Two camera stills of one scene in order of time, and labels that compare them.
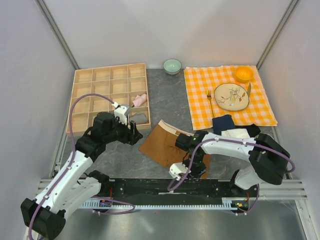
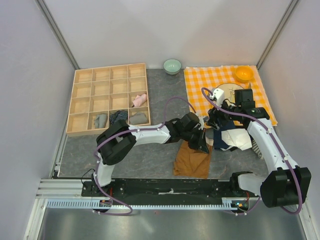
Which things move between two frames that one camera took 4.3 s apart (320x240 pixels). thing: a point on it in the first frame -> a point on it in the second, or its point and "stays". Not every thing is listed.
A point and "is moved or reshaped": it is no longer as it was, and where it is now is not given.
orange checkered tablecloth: (201, 83) stays
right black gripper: (196, 172) -> (213, 114)
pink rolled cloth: (139, 100) stays
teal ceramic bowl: (172, 66) stays
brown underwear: (160, 145) is moved or reshaped
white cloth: (240, 133) stays
